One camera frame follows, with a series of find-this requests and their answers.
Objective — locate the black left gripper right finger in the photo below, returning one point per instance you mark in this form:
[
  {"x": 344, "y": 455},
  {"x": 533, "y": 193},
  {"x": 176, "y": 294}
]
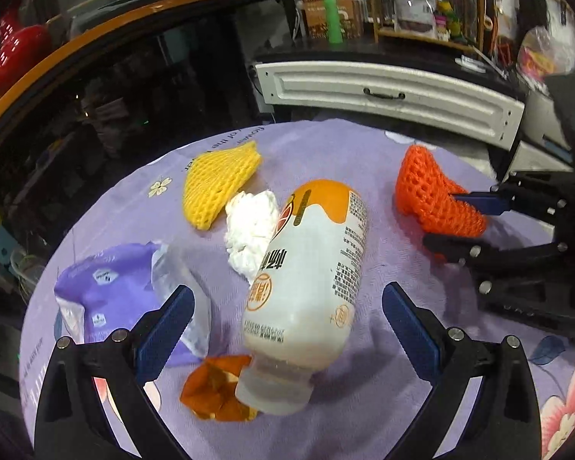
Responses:
[{"x": 504, "y": 422}]

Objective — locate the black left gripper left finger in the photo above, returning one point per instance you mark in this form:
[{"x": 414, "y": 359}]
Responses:
[{"x": 70, "y": 421}]

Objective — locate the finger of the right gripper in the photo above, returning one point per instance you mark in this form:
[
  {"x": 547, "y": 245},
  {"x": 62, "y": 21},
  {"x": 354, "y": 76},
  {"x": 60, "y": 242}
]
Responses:
[
  {"x": 483, "y": 258},
  {"x": 541, "y": 195}
]

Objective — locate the orange foam fruit net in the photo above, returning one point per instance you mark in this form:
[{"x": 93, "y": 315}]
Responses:
[{"x": 426, "y": 193}]

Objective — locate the white orange drink bottle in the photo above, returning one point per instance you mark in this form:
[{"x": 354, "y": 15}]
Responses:
[{"x": 302, "y": 302}]

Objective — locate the white drawer cabinet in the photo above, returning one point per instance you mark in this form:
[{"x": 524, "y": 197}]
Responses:
[{"x": 417, "y": 96}]

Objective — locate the lavender floral tablecloth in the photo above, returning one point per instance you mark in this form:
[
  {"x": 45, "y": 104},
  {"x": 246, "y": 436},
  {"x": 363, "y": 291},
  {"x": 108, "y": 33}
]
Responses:
[{"x": 363, "y": 403}]

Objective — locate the purple wet wipes pack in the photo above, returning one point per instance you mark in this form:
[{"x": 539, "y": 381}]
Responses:
[{"x": 115, "y": 288}]

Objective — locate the orange peel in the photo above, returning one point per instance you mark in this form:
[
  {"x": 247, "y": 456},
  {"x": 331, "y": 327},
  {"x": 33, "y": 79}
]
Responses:
[{"x": 209, "y": 391}]

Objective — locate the wooden shelf rack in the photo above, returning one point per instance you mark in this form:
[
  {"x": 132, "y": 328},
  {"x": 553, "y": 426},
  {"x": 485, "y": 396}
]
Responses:
[{"x": 457, "y": 24}]

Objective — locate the crumpled white tissue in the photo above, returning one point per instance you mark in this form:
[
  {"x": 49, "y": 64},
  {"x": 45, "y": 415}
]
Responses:
[{"x": 250, "y": 223}]

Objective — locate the green water bottle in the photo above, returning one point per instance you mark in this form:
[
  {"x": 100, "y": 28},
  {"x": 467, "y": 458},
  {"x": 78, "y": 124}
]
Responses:
[{"x": 334, "y": 30}]

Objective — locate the yellow foam fruit net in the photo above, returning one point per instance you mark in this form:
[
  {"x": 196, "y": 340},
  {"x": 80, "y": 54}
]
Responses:
[{"x": 214, "y": 178}]

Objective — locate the red vase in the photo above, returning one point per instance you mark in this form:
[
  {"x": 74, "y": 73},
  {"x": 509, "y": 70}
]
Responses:
[{"x": 22, "y": 47}]

